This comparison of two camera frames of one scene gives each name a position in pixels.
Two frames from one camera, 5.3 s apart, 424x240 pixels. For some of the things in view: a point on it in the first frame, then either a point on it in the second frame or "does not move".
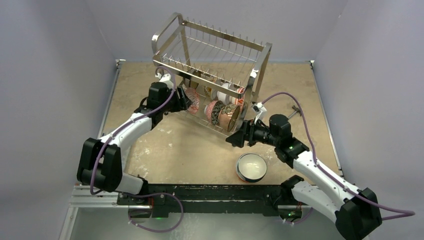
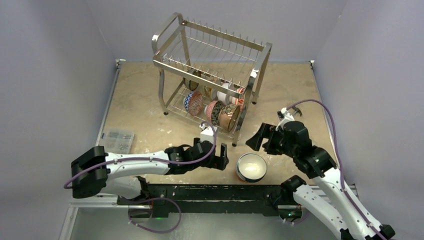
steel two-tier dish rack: [220, 72] does not move
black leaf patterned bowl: [212, 111] does not move
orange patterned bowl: [240, 101] does not move
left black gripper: [182, 103] → [217, 162]
